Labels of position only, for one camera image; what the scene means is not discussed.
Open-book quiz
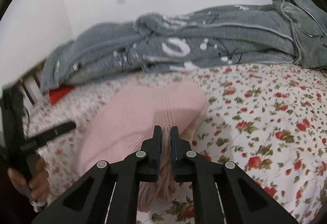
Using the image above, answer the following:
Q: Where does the pink knit sweater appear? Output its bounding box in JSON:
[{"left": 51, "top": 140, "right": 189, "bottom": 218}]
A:
[{"left": 72, "top": 79, "right": 209, "bottom": 212}]

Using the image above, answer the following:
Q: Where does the red pillow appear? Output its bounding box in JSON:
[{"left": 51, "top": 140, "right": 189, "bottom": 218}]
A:
[{"left": 48, "top": 85, "right": 74, "bottom": 105}]

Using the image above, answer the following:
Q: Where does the wooden headboard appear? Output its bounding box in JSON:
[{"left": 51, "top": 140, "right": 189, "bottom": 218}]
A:
[{"left": 17, "top": 60, "right": 45, "bottom": 110}]

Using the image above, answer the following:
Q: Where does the grey floral blanket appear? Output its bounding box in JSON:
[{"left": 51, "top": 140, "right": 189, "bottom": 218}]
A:
[{"left": 40, "top": 0, "right": 326, "bottom": 92}]

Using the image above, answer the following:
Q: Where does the person's left hand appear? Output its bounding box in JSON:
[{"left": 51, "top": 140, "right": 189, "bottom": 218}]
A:
[{"left": 7, "top": 158, "right": 49, "bottom": 205}]

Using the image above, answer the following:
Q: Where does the floral bed sheet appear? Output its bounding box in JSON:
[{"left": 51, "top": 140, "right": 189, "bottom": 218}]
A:
[{"left": 25, "top": 64, "right": 326, "bottom": 223}]

